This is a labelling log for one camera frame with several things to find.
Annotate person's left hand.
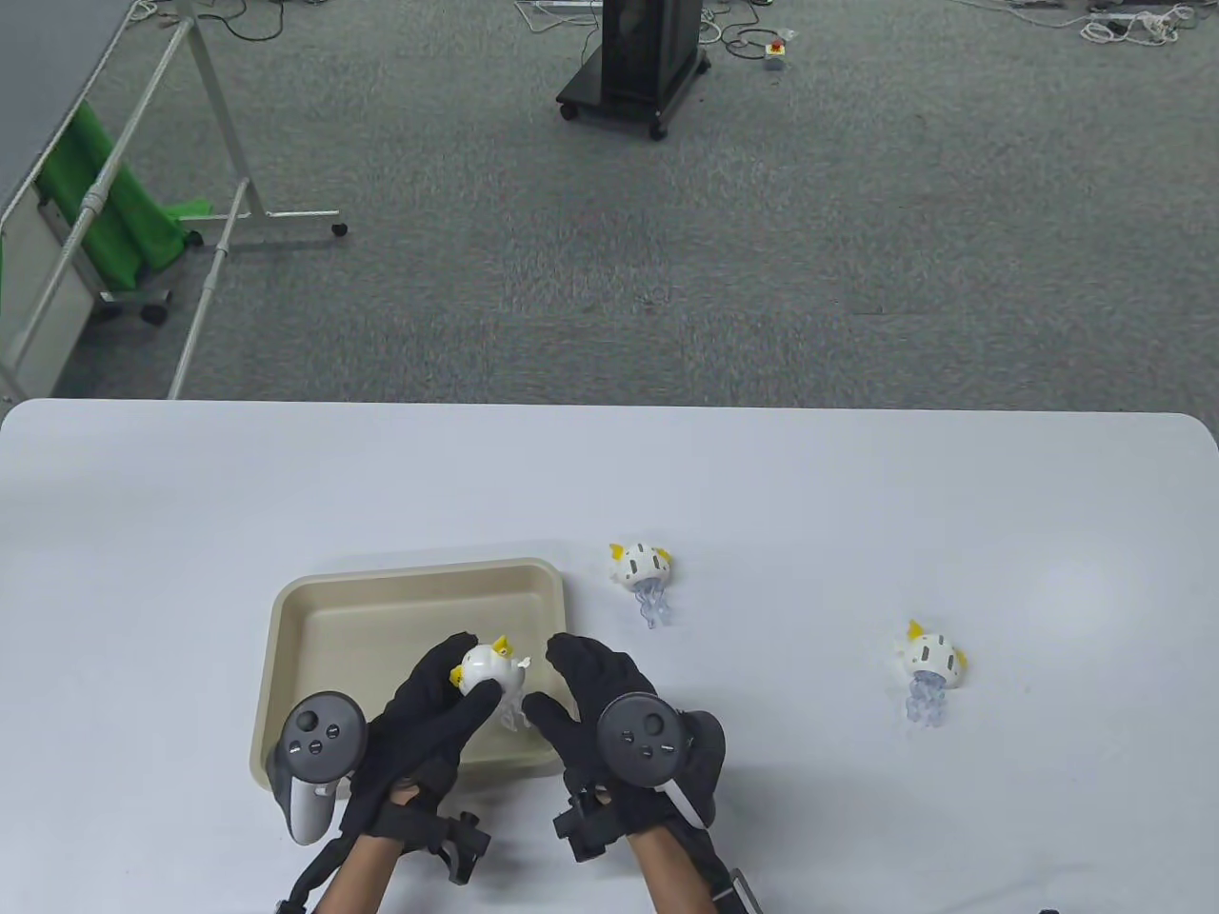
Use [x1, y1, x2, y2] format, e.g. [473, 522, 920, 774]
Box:
[343, 633, 504, 839]

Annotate person's right hand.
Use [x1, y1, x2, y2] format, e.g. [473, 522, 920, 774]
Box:
[522, 633, 727, 837]

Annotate white jellyfish toy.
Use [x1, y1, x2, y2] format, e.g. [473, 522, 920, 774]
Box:
[895, 621, 970, 730]
[609, 541, 678, 630]
[450, 635, 533, 732]

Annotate person's left forearm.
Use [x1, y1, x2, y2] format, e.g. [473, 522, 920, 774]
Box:
[319, 826, 412, 914]

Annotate person's right forearm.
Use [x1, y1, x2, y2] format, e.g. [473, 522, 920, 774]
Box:
[632, 826, 717, 914]

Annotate black tracking controller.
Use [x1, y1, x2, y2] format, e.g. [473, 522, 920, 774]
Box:
[595, 692, 727, 829]

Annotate beige plastic tray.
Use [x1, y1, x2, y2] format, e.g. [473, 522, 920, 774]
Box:
[250, 558, 573, 791]

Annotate grey tracking controller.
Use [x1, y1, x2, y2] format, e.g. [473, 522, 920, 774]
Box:
[270, 691, 370, 847]

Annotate green cloth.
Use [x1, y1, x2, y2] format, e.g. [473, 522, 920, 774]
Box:
[38, 99, 212, 292]

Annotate black wheeled cart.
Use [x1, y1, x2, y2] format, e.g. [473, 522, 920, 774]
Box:
[557, 0, 713, 142]

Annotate dark grey panel board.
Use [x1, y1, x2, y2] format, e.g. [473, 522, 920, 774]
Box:
[0, 0, 144, 222]

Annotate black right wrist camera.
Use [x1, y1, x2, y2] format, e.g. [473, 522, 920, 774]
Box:
[552, 769, 631, 864]

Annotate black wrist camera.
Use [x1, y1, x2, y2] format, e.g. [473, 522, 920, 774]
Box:
[552, 769, 631, 864]
[367, 798, 492, 886]

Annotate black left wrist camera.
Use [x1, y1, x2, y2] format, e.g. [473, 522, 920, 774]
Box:
[367, 798, 492, 886]

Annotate white metal frame stand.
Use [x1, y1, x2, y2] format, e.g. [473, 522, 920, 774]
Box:
[0, 0, 350, 401]

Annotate black floor cable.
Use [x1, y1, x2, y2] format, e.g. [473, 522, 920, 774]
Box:
[700, 0, 801, 60]

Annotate white cable bundle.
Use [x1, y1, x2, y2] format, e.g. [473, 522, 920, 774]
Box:
[1079, 0, 1203, 46]

